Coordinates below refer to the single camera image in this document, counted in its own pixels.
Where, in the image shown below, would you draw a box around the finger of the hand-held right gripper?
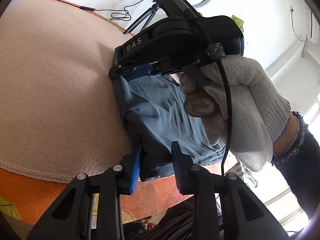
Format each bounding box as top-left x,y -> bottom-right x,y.
109,60 -> 184,81

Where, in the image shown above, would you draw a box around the person's right hand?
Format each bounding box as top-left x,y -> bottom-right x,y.
180,55 -> 292,173

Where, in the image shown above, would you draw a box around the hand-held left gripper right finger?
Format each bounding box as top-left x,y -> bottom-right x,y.
171,141 -> 290,240

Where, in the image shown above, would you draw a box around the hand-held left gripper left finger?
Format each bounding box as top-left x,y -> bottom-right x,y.
26,144 -> 144,240

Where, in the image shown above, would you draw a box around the grey cable strap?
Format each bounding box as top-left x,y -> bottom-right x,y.
197,43 -> 225,66

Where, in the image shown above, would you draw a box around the white air conditioner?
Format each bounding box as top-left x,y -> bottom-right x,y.
305,4 -> 320,42

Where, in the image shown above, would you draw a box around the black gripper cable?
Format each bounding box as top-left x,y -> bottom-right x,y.
172,0 -> 234,177

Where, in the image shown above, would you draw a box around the black ring light tripod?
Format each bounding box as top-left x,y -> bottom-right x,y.
123,4 -> 160,35

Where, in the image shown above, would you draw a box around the black and white striped cloth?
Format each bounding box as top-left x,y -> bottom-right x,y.
122,200 -> 195,240

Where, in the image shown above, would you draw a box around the beige blanket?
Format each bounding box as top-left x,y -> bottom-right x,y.
0,0 -> 140,184

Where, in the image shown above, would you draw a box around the black ring light cable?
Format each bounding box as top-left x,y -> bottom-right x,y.
41,0 -> 153,21

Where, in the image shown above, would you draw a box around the orange floral mattress cover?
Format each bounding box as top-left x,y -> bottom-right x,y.
0,0 -> 195,227

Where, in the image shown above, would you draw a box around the dark grey pants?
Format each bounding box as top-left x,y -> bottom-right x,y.
112,55 -> 227,182

